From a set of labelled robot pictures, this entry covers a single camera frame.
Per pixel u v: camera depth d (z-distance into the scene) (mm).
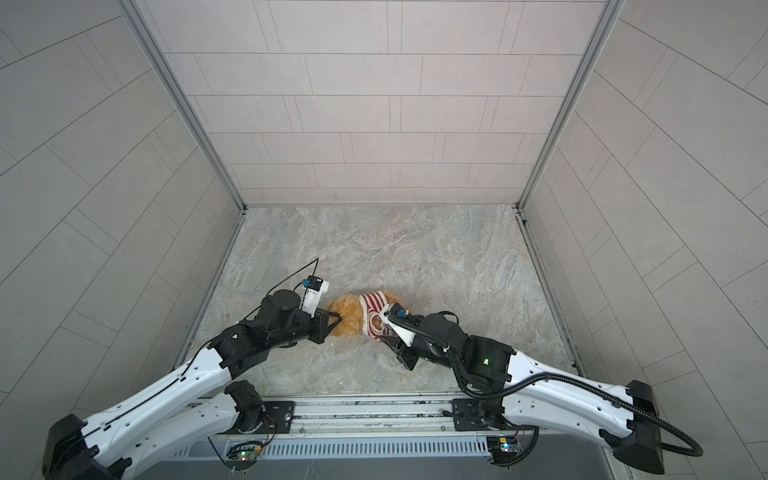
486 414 639
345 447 680
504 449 678
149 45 755
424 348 584
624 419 414
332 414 723
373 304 736
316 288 659
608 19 716
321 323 634
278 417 707
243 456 645
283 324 569
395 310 566
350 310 725
